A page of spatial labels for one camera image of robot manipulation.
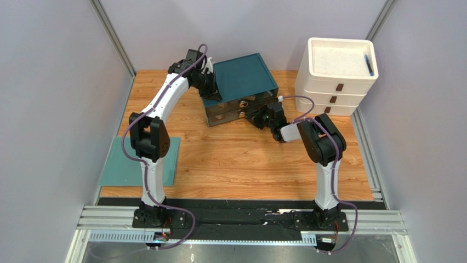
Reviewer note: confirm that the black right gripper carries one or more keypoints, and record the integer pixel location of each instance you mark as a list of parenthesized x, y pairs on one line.
[(257, 118)]

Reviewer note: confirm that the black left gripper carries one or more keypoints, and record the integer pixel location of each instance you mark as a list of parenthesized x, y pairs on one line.
[(214, 92)]

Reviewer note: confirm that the teal drawer cabinet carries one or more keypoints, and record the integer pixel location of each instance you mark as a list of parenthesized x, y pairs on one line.
[(243, 76)]

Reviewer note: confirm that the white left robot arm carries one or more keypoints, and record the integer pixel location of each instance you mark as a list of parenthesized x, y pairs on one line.
[(149, 136)]

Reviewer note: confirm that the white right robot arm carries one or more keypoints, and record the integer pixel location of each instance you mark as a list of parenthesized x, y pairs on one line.
[(323, 143)]

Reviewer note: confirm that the white three-drawer organizer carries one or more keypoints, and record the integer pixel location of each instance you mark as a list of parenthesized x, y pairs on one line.
[(333, 77)]

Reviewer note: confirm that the teal mat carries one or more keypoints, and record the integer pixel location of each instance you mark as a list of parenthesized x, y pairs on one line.
[(122, 171)]

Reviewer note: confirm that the blue pen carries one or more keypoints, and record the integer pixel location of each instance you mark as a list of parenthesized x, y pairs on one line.
[(369, 66)]

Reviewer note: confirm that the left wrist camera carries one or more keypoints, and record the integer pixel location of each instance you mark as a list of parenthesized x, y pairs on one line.
[(208, 66)]

